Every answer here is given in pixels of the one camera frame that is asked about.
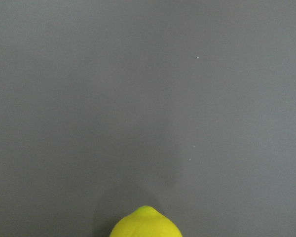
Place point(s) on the yellow lemon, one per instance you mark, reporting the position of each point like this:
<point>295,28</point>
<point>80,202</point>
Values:
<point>145,221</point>

